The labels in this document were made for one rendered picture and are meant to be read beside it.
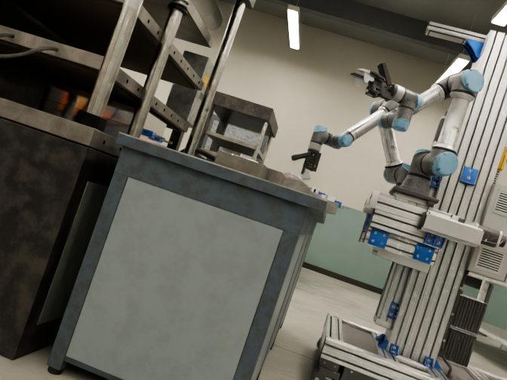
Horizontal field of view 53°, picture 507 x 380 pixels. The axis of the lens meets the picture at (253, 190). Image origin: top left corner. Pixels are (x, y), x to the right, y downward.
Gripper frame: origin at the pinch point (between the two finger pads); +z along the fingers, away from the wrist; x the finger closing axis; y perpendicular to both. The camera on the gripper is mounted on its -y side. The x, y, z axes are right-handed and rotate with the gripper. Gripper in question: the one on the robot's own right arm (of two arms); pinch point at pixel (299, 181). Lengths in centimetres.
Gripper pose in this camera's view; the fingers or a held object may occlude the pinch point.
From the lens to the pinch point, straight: 301.8
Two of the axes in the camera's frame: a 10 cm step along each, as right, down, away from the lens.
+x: 1.4, 0.8, 9.9
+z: -3.2, 9.5, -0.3
